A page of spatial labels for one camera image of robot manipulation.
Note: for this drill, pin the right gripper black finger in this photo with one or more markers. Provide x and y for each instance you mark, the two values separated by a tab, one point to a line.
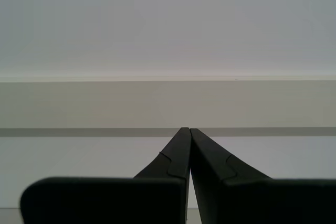
110	200
262	200

